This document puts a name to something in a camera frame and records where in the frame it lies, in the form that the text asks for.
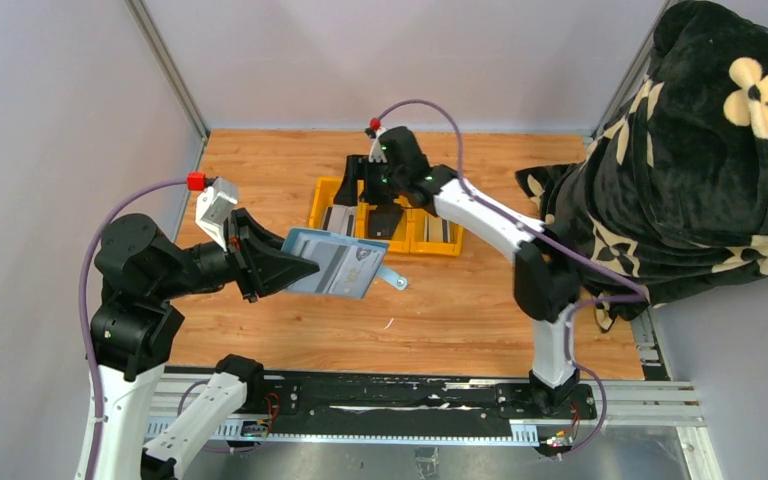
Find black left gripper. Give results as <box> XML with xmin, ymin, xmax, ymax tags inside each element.
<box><xmin>155</xmin><ymin>205</ymin><xmax>321</xmax><ymax>298</ymax></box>

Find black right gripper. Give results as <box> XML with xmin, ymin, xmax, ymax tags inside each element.
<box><xmin>333</xmin><ymin>154</ymin><xmax>408</xmax><ymax>207</ymax></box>

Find grey white credit card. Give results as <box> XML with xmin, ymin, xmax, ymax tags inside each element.
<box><xmin>322</xmin><ymin>204</ymin><xmax>358</xmax><ymax>237</ymax></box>

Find blue leather card holder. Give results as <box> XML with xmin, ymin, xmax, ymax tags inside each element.
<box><xmin>281</xmin><ymin>228</ymin><xmax>409</xmax><ymax>299</ymax></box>

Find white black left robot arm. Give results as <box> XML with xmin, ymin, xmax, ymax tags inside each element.
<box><xmin>76</xmin><ymin>208</ymin><xmax>319</xmax><ymax>479</ymax></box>

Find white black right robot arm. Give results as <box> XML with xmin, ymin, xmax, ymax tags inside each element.
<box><xmin>322</xmin><ymin>119</ymin><xmax>581</xmax><ymax>418</ymax></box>

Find black card in tray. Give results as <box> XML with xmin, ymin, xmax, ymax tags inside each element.
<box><xmin>367</xmin><ymin>203</ymin><xmax>404</xmax><ymax>240</ymax></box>

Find gold striped card in tray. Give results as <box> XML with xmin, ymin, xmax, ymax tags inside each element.
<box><xmin>423</xmin><ymin>216</ymin><xmax>452</xmax><ymax>243</ymax></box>

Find yellow plastic compartment tray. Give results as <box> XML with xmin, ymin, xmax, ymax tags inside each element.
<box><xmin>308</xmin><ymin>176</ymin><xmax>464</xmax><ymax>257</ymax></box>

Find black floral fleece blanket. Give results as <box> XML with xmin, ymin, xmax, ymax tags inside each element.
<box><xmin>515</xmin><ymin>1</ymin><xmax>768</xmax><ymax>331</ymax></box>

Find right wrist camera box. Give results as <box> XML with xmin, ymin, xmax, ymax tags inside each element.
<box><xmin>365</xmin><ymin>117</ymin><xmax>387</xmax><ymax>163</ymax></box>

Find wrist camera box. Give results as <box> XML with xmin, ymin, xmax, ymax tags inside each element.
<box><xmin>365</xmin><ymin>117</ymin><xmax>387</xmax><ymax>163</ymax></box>
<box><xmin>186</xmin><ymin>172</ymin><xmax>239</xmax><ymax>252</ymax></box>

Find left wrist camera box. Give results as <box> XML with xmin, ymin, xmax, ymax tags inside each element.
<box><xmin>186</xmin><ymin>172</ymin><xmax>239</xmax><ymax>252</ymax></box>

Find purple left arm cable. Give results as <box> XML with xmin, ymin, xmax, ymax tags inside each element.
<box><xmin>77</xmin><ymin>177</ymin><xmax>193</xmax><ymax>480</ymax></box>

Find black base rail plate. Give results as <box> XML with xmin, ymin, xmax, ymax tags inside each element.
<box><xmin>237</xmin><ymin>370</ymin><xmax>598</xmax><ymax>440</ymax></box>

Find aluminium frame post left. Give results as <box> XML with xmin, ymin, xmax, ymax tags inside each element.
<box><xmin>124</xmin><ymin>0</ymin><xmax>210</xmax><ymax>145</ymax></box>

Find aluminium frame post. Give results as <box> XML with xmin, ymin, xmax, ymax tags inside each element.
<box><xmin>590</xmin><ymin>29</ymin><xmax>654</xmax><ymax>140</ymax></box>
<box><xmin>124</xmin><ymin>0</ymin><xmax>210</xmax><ymax>145</ymax></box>

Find aluminium frame post right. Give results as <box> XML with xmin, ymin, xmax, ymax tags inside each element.
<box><xmin>590</xmin><ymin>29</ymin><xmax>654</xmax><ymax>140</ymax></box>

